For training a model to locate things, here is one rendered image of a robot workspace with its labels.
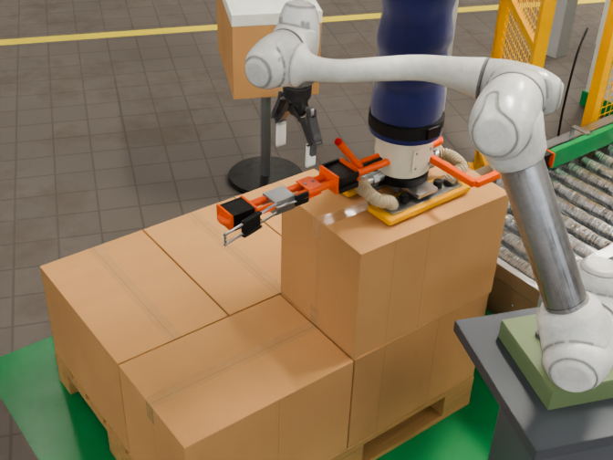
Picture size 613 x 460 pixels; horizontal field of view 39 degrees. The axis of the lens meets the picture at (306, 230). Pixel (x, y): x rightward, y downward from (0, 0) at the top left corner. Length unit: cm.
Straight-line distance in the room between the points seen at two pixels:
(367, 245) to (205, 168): 232
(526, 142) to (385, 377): 122
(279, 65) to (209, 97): 345
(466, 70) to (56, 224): 270
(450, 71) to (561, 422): 92
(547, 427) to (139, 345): 124
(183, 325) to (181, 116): 259
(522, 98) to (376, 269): 84
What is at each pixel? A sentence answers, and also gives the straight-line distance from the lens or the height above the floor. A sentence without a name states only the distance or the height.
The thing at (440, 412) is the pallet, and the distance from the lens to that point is 325.
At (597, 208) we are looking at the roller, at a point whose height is 54.
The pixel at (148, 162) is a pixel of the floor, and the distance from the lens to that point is 474.
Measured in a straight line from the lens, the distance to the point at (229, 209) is 228.
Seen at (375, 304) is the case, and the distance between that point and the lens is 257.
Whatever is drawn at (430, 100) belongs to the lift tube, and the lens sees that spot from 246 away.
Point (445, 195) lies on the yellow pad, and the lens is 264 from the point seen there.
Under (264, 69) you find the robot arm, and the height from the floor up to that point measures 155.
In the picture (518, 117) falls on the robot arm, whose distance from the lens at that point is 181.
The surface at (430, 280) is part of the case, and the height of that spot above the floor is 73.
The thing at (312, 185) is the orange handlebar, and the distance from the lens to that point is 240.
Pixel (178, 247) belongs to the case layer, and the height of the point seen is 54.
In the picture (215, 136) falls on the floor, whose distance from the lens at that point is 496.
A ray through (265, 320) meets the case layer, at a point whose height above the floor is 54.
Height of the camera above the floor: 235
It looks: 35 degrees down
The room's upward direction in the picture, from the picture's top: 2 degrees clockwise
